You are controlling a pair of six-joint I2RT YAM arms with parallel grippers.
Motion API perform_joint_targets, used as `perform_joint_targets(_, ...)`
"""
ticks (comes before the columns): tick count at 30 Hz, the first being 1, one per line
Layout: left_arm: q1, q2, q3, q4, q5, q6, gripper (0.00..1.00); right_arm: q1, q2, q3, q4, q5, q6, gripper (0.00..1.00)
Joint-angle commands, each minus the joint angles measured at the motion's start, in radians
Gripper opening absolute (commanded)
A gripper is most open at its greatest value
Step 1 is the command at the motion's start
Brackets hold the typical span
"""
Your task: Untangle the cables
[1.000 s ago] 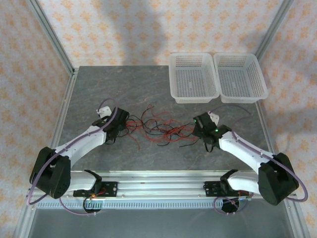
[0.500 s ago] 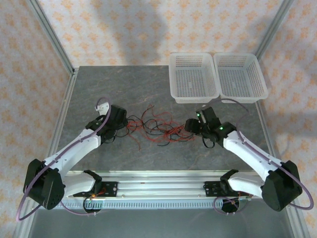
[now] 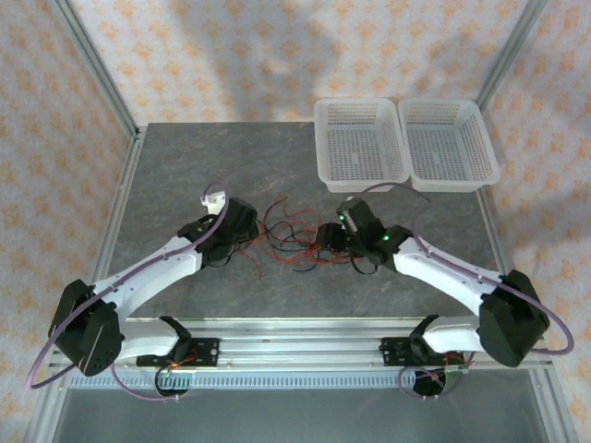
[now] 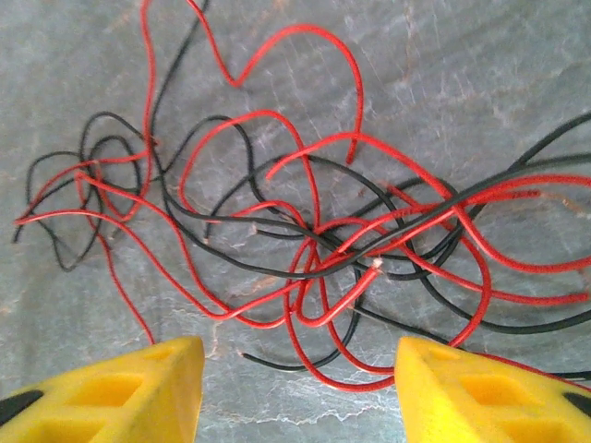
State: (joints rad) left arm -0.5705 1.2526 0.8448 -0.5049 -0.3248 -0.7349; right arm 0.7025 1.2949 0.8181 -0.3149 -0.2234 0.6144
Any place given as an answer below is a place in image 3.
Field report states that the aluminium frame post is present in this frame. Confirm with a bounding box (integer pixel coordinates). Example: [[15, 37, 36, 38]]
[[474, 0, 549, 111], [49, 0, 141, 139]]

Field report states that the grey slotted cable duct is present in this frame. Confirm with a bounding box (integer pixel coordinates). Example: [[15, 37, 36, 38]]
[[67, 372, 419, 391]]

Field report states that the black cable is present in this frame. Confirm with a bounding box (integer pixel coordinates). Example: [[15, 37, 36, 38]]
[[348, 256, 378, 277], [270, 223, 320, 274], [256, 220, 301, 253]]

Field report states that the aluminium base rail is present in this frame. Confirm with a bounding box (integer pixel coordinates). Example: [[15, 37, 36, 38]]
[[49, 316, 555, 371]]

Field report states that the red cable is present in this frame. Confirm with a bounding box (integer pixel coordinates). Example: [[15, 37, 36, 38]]
[[261, 193, 325, 234], [271, 242, 356, 272], [237, 230, 264, 281]]

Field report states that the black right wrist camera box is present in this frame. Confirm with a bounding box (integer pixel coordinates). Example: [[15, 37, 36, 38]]
[[317, 222, 346, 254]]

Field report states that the white perforated plastic basket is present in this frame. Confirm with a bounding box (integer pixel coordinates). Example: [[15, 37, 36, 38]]
[[397, 97, 502, 193], [312, 96, 411, 194]]

